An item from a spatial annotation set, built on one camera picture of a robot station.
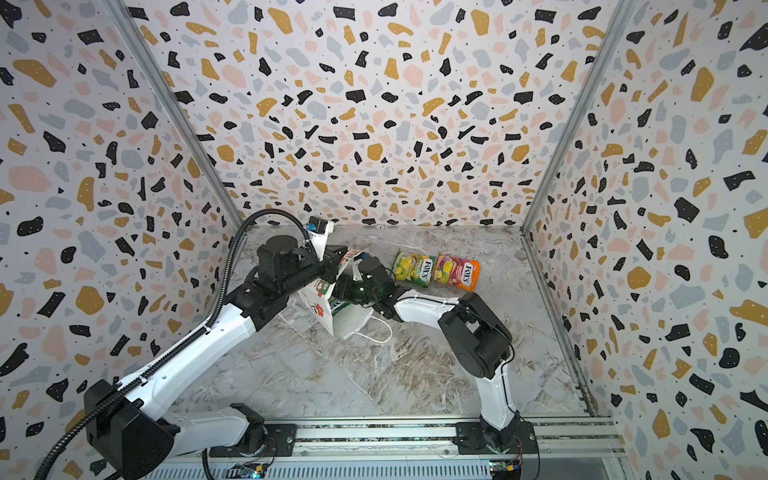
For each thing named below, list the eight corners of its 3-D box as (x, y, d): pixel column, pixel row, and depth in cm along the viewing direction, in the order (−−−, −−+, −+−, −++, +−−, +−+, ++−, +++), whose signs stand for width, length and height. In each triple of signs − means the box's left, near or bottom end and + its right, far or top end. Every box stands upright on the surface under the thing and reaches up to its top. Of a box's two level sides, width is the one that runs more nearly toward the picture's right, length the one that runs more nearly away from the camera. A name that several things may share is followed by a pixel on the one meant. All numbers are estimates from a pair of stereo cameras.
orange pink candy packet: (431, 283, 108) (432, 277, 105) (436, 259, 115) (437, 253, 112) (476, 292, 105) (479, 286, 102) (479, 267, 113) (481, 261, 110)
